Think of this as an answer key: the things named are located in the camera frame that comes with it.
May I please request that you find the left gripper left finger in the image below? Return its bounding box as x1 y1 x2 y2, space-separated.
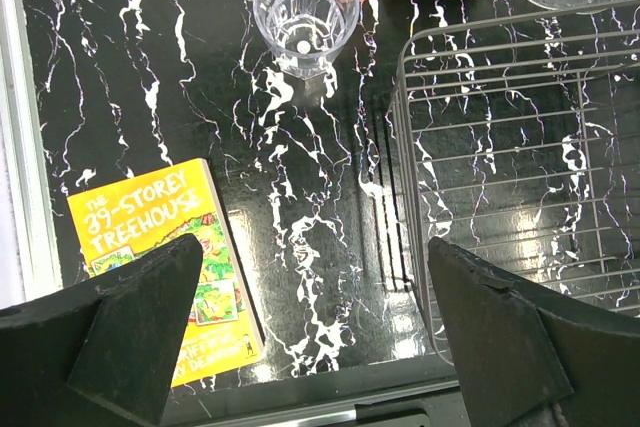
1 234 203 426

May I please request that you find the black wire dish rack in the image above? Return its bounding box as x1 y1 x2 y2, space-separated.
391 0 639 362

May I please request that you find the orange treehouse book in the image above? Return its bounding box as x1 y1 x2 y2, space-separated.
68 158 264 386

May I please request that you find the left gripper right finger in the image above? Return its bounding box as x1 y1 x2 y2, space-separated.
428 237 639 426

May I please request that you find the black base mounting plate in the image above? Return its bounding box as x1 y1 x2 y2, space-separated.
161 380 470 426

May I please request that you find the clear plastic tumbler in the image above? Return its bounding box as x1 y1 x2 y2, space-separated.
253 0 361 80

